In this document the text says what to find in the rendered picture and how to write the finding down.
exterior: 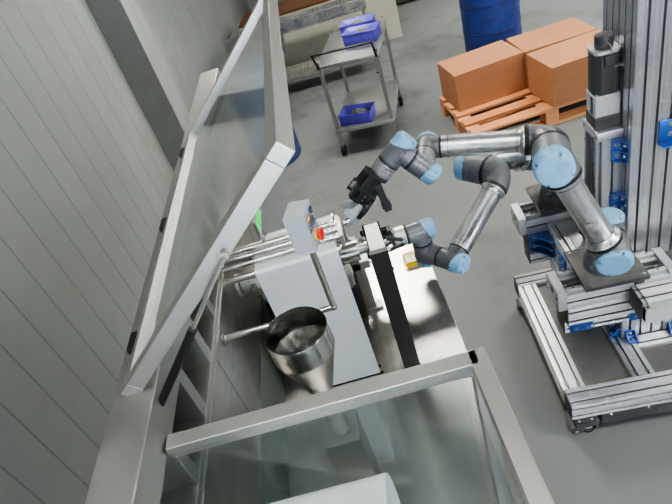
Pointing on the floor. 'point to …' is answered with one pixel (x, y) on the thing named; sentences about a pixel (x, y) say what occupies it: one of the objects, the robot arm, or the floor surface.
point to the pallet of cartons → (519, 78)
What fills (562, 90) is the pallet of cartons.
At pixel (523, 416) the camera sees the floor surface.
